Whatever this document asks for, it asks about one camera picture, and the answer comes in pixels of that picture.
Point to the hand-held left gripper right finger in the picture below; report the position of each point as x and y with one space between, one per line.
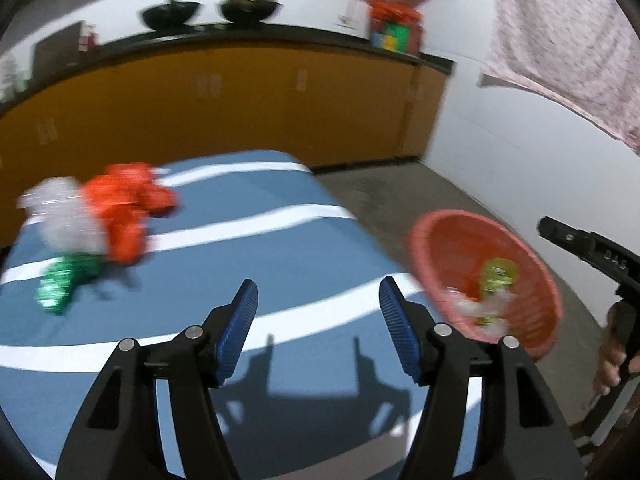
400 332

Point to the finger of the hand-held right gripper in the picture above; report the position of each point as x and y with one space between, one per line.
562 235

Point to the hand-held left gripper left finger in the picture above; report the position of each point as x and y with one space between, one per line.
237 335

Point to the red plastic waste basket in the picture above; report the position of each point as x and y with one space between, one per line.
525 285

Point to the white plastic bag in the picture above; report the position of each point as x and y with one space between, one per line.
467 307

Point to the yellow-green paw print bag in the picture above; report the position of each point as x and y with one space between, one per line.
495 277

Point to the person's right hand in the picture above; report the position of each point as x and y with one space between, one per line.
610 360

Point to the blue striped tablecloth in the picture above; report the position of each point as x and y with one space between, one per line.
280 240

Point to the shiny green wrapper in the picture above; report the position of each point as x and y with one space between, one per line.
62 282

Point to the pink floral curtain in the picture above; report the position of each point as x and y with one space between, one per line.
565 45

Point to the crumpled clear plastic bag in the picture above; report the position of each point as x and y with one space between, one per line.
62 215

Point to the wooden base cabinets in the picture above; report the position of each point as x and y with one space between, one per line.
225 110

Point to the black kitchen countertop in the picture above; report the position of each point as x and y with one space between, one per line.
280 35

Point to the black wok with lid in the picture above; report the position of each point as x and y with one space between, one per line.
250 7

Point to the red bottle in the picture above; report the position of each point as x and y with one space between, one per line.
87 37

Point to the dark cutting board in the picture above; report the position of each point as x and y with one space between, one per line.
57 45

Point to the glass jar with plastic bag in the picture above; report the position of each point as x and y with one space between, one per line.
11 75

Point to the white wall socket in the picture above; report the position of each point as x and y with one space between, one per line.
347 20

